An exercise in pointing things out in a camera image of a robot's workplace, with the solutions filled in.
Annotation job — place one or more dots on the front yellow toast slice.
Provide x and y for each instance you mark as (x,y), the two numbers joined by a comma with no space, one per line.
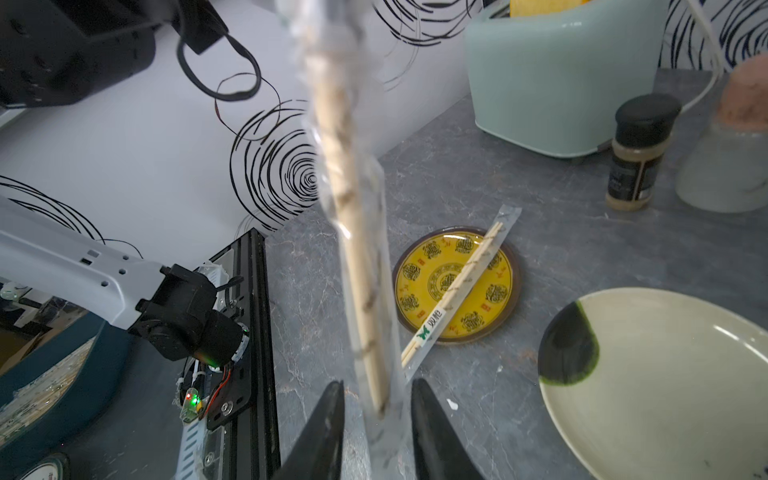
(528,8)

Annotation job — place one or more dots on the teal tray of chopsticks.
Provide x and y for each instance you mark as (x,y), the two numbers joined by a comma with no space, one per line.
(57,389)

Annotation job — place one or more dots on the pink lid glass jar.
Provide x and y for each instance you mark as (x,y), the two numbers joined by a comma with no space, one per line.
(727,170)

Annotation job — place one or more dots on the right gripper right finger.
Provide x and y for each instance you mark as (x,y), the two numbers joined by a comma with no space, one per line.
(438,451)

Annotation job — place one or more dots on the white slotted cable duct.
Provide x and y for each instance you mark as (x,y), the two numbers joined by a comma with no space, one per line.
(189,463)

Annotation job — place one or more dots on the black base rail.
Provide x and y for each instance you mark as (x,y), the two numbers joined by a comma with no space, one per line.
(242,435)

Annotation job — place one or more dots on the cream plate with black patch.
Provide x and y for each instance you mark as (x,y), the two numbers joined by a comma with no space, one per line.
(652,384)

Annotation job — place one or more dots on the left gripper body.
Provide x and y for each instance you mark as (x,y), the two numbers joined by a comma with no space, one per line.
(57,53)

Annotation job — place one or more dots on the black lid spice jar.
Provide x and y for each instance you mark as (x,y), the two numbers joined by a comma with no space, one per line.
(643,128)

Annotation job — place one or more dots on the white orange sunburst plate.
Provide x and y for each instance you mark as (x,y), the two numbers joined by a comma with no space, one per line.
(53,467)

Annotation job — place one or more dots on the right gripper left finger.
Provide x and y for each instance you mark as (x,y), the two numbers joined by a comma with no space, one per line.
(318,451)

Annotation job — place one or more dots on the yellow patterned plate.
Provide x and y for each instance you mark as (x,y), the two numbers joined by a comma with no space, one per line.
(432,266)

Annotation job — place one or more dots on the chopsticks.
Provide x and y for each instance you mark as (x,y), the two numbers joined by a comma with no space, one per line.
(418,347)
(339,71)

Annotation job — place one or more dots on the mint green toaster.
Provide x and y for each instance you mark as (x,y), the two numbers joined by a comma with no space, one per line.
(553,83)

